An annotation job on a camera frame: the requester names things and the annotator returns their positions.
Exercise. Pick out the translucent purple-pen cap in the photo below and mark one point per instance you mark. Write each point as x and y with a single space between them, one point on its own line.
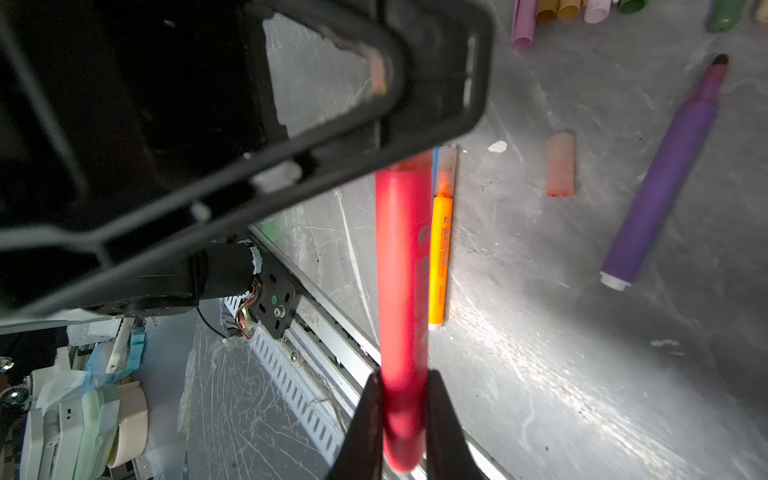
561 156

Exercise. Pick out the purple marker pen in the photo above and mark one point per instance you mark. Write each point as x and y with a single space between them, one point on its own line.
681 144

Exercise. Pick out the green pen cap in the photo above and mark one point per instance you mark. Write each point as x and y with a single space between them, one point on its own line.
630 6

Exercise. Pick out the light pink pen cap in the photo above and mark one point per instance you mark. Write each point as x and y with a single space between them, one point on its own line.
597 11

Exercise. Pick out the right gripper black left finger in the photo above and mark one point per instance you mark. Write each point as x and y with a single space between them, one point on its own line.
361 454

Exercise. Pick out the orange marker pen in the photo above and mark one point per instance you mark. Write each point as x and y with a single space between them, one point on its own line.
442 214

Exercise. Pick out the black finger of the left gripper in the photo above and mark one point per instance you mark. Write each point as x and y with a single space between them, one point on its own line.
427 65

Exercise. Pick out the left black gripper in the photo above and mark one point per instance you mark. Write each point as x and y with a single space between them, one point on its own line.
115 116

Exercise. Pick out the blue marker pen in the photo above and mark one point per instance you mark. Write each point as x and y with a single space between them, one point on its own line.
435 155

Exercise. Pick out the dark green brown marker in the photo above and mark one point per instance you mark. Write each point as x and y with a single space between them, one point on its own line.
725 15

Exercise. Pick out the red marker pen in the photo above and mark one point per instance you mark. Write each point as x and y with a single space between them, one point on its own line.
403 222

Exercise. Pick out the clutter beside the table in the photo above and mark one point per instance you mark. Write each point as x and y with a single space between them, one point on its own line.
83 416

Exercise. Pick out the ochre pen cap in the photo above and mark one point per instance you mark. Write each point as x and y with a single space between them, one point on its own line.
562 10

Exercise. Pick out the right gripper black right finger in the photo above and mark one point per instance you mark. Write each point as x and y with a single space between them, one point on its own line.
447 453

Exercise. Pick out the aluminium front rail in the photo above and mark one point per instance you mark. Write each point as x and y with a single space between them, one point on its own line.
346 355

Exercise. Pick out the white vented cable duct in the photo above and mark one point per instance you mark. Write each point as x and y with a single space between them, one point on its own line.
279 413

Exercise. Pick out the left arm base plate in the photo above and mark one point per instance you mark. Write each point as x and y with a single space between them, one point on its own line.
276 305

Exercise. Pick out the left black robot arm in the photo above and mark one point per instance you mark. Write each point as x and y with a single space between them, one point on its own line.
137 136

